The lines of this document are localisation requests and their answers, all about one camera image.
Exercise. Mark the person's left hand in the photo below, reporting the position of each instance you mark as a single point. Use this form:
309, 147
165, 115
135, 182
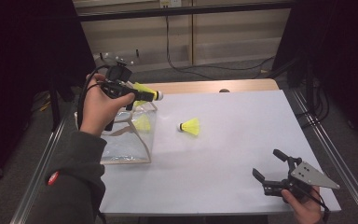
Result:
98, 109

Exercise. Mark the yellow shuttlecock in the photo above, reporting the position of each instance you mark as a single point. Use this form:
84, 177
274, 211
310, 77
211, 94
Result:
143, 88
143, 123
192, 127

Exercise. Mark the black metal stand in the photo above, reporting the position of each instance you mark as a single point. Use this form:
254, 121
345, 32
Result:
55, 109

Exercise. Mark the white table sheet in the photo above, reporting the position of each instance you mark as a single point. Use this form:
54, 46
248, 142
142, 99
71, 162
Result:
245, 118

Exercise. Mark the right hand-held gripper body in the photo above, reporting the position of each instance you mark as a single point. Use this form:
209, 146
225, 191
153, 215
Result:
310, 175

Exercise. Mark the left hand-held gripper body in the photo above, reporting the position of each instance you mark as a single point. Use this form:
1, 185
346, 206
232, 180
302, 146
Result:
119, 73

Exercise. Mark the clear plastic bag beige trim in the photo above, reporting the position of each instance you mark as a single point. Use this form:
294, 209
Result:
127, 146

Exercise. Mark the dark curtain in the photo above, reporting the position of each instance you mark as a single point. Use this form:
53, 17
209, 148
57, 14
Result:
348, 62
18, 62

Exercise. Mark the metal rail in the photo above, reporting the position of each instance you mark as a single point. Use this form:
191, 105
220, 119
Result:
54, 140
332, 149

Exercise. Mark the person's right hand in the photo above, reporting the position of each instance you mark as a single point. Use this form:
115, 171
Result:
306, 211

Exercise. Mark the white wall socket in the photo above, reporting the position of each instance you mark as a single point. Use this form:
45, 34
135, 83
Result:
171, 3

